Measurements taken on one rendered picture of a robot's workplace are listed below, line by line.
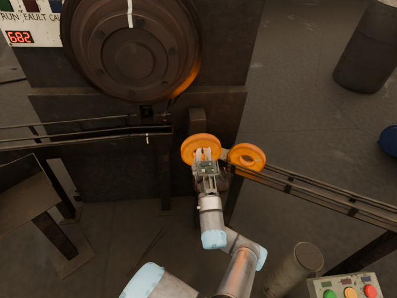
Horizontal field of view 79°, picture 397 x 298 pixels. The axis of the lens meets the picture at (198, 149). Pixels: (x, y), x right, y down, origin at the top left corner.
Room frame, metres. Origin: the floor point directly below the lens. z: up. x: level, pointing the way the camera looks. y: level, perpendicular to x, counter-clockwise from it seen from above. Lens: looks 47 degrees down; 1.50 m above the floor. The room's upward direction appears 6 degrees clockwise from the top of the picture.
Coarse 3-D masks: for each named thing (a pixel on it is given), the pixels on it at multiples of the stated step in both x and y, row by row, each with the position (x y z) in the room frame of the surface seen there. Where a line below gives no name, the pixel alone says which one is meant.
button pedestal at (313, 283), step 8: (360, 272) 0.32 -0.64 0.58; (368, 272) 0.32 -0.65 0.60; (312, 280) 0.27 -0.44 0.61; (320, 280) 0.27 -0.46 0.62; (328, 280) 0.27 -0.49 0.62; (336, 280) 0.28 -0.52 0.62; (352, 280) 0.28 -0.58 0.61; (360, 280) 0.29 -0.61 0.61; (376, 280) 0.29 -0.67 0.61; (312, 288) 0.25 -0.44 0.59; (320, 288) 0.25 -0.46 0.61; (328, 288) 0.25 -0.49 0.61; (336, 288) 0.26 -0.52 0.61; (344, 288) 0.26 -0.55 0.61; (352, 288) 0.26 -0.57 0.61; (360, 288) 0.26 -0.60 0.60; (376, 288) 0.27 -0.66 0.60; (312, 296) 0.23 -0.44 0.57; (320, 296) 0.23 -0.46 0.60; (344, 296) 0.23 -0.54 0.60; (360, 296) 0.24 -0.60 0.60; (376, 296) 0.25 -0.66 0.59
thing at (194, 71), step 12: (72, 0) 0.76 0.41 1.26; (180, 0) 0.83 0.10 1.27; (72, 12) 0.76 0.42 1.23; (192, 12) 0.83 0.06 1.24; (60, 24) 0.75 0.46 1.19; (192, 24) 0.83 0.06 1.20; (60, 36) 0.75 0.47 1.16; (72, 48) 0.75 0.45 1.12; (72, 60) 0.75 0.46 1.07; (192, 72) 0.83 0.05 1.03; (108, 96) 0.77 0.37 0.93; (168, 96) 0.82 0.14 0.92
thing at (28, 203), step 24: (0, 168) 0.53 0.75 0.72; (24, 168) 0.58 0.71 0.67; (0, 192) 0.49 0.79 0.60; (24, 192) 0.50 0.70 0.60; (48, 192) 0.51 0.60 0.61; (0, 216) 0.39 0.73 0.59; (24, 216) 0.40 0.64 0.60; (48, 216) 0.47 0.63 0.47; (72, 240) 0.54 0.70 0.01; (72, 264) 0.41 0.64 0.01
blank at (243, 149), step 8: (240, 144) 0.74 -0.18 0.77; (248, 144) 0.73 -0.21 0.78; (232, 152) 0.73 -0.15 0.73; (240, 152) 0.72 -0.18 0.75; (248, 152) 0.70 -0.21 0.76; (256, 152) 0.70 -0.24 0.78; (232, 160) 0.72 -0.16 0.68; (240, 160) 0.72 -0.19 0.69; (256, 160) 0.69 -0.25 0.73; (264, 160) 0.69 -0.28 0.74; (240, 168) 0.71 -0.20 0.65; (256, 168) 0.69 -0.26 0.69
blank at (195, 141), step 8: (192, 136) 0.63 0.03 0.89; (200, 136) 0.63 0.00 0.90; (208, 136) 0.63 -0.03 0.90; (184, 144) 0.61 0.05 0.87; (192, 144) 0.61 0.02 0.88; (200, 144) 0.61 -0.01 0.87; (208, 144) 0.62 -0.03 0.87; (216, 144) 0.62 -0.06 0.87; (184, 152) 0.60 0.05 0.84; (192, 152) 0.60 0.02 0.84; (216, 152) 0.62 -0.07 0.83; (184, 160) 0.60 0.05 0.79; (192, 160) 0.60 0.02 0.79; (216, 160) 0.62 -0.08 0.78
